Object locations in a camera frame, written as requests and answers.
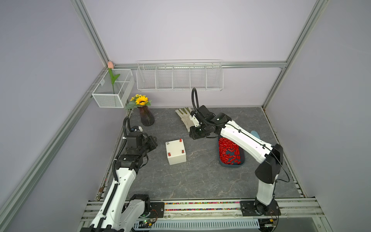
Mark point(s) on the small white wire basket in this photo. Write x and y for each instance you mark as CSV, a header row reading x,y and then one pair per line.
x,y
103,93

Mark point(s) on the dark purple glass vase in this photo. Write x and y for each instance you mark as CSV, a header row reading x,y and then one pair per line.
x,y
147,118

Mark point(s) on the white metal box with screws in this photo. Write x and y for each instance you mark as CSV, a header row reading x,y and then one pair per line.
x,y
175,148

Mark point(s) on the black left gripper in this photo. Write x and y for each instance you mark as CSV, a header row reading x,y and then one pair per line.
x,y
152,142

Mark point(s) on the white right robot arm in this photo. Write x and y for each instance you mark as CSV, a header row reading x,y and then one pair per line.
x,y
269,157

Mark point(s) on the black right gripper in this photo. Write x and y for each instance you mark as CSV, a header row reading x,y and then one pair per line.
x,y
192,135

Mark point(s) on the white work glove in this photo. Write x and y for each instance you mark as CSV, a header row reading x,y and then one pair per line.
x,y
185,116

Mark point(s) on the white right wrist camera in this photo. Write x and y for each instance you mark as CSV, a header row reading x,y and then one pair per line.
x,y
193,122

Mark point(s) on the long white wire shelf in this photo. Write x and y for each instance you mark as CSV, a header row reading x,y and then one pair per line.
x,y
179,75

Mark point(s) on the white vented cable duct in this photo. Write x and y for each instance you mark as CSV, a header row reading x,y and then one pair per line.
x,y
198,225

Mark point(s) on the pile of red sleeves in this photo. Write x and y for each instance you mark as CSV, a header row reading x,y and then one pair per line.
x,y
229,150

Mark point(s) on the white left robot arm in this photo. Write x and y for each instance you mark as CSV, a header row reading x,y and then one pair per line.
x,y
114,216

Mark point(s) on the light blue garden trowel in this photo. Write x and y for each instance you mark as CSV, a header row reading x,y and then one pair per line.
x,y
254,133

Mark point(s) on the yellow sunflower bouquet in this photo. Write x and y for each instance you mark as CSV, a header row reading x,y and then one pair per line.
x,y
138,101

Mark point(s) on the pink artificial tulip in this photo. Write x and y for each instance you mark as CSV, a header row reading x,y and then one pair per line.
x,y
113,76

